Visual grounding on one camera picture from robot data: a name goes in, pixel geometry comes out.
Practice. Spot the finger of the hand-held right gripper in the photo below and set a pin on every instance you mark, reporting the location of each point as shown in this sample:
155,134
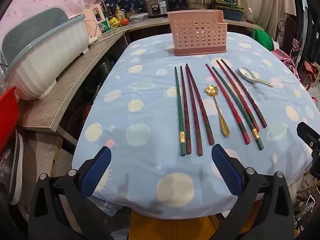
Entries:
308,136

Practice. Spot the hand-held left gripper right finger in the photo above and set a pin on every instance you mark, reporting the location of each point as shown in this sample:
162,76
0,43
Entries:
225,167

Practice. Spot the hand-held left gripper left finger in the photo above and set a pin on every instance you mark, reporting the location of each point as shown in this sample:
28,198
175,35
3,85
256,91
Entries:
96,172

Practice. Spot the bright red chopstick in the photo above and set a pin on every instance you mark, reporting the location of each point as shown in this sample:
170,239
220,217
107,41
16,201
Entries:
235,92
227,105

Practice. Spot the green chopstick gold band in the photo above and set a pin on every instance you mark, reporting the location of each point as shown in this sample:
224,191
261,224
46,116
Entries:
179,110
236,105

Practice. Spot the dark red chopstick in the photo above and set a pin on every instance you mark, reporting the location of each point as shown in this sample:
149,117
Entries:
192,110
185,110
199,105

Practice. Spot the dark maroon chopstick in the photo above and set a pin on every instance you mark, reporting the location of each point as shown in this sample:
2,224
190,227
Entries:
243,92

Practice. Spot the gold flower spoon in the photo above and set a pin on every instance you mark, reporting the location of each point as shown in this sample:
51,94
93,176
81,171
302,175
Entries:
212,90

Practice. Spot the white ceramic spoon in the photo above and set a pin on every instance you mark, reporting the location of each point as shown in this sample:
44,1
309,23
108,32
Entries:
244,72

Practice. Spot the pink perforated plastic basket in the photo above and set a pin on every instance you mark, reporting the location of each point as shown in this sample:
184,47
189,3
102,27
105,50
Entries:
197,35

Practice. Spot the red stool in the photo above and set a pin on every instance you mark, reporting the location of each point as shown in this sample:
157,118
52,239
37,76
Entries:
312,72

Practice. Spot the blue planet print tablecloth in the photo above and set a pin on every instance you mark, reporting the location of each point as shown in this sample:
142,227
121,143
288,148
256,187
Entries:
140,110

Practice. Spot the pink patterned cloth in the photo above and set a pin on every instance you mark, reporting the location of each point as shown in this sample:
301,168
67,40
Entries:
285,60

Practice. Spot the yellow trousers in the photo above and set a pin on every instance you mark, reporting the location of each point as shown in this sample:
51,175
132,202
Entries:
170,230

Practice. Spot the dark wooden chair back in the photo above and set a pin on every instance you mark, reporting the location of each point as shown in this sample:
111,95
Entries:
290,33

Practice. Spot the red plastic basin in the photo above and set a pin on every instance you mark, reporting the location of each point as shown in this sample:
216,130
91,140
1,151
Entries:
8,115

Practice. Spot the green cloth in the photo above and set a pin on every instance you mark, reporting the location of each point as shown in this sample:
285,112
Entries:
262,37

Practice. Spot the hanging dark clothes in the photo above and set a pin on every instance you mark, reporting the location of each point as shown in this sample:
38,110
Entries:
308,22

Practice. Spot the white dish rack grey lid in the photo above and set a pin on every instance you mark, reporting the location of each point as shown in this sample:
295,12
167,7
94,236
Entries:
45,62

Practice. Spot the white power strip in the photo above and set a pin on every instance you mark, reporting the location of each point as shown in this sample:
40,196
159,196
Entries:
93,40

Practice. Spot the beige curtain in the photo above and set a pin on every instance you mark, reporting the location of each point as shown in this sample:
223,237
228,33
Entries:
267,2

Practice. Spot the planter box with plants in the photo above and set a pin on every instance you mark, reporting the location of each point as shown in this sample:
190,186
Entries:
231,11

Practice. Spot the yellow snack packet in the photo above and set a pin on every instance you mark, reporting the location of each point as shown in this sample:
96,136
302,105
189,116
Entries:
114,23

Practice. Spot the pink kitchen appliance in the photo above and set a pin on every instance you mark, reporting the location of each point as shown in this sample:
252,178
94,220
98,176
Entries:
93,20

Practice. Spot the red tomato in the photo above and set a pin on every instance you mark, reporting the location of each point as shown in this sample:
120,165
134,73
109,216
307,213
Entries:
124,21

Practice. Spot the glass food container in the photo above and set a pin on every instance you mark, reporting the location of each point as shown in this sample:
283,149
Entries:
139,18

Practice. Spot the yellow oil bottle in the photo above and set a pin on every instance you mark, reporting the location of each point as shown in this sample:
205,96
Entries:
119,12

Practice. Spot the dark glass bottle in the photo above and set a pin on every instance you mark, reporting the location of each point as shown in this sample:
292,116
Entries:
108,10

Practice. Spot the silver rice cooker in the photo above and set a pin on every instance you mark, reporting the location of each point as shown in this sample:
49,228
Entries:
157,5

